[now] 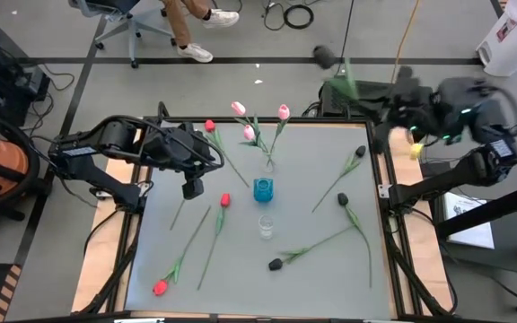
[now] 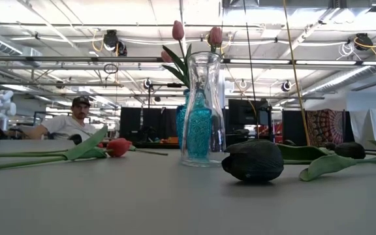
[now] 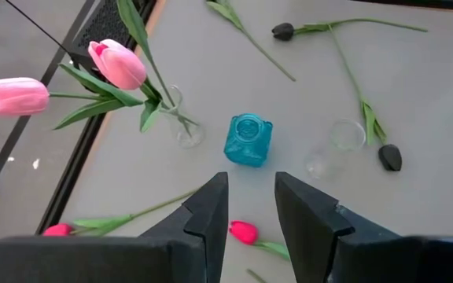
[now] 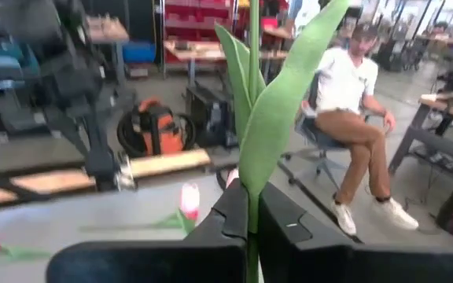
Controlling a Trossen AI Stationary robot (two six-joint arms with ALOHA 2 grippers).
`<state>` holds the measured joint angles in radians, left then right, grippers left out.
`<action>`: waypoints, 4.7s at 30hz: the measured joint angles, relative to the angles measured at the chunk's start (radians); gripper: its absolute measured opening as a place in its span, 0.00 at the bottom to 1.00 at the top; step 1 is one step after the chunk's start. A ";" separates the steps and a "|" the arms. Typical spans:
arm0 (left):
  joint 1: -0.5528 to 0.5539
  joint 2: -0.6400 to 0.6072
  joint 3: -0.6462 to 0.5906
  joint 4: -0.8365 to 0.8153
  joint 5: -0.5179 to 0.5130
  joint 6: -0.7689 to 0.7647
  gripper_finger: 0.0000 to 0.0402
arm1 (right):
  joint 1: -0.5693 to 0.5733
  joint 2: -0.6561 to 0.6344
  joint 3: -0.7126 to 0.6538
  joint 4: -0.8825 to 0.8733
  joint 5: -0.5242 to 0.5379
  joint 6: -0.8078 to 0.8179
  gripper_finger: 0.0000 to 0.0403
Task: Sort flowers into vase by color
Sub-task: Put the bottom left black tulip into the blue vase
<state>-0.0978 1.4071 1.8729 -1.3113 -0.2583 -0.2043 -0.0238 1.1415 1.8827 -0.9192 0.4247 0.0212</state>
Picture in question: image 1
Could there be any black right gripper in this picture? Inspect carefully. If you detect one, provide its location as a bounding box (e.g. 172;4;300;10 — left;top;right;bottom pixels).
372;66;439;156

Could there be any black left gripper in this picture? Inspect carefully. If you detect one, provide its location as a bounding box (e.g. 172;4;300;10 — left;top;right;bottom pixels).
144;118;223;201

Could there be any pink artificial tulip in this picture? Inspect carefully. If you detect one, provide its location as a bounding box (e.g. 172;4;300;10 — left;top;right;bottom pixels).
230;100;272;171
239;124;272;171
265;103;292;171

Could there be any teal glass vase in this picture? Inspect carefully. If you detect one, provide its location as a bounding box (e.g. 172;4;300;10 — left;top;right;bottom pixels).
252;177;275;204

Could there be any black computer case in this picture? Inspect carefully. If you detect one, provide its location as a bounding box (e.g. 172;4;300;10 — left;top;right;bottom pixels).
319;76;439;144

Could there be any wooden side board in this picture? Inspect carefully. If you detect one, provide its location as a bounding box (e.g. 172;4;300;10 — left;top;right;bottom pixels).
374;117;455;315
72;129;152;315

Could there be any person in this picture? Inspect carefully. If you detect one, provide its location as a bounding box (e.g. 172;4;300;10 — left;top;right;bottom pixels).
158;0;241;64

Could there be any white plastic bucket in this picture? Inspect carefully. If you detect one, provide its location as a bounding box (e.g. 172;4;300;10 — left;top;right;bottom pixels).
476;0;517;77

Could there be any white paper booklet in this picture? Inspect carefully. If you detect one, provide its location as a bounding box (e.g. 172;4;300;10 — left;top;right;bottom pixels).
442;191;496;250

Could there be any grey office chair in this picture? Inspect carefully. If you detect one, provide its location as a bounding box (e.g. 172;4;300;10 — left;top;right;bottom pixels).
67;0;177;69

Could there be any black desk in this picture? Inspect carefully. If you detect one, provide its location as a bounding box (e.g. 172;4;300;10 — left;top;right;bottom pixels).
435;179;517;315

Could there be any orange shop vacuum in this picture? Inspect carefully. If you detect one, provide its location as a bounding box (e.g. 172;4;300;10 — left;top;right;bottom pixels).
0;111;42;234

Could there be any hanging yellow cable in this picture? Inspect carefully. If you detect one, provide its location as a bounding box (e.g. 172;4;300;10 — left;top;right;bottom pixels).
390;0;422;85

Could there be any hanging black cable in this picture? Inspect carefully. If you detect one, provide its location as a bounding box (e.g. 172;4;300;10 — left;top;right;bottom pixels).
335;0;356;76

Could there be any black coiled cable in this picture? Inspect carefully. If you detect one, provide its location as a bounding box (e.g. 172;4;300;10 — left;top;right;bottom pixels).
262;0;316;31

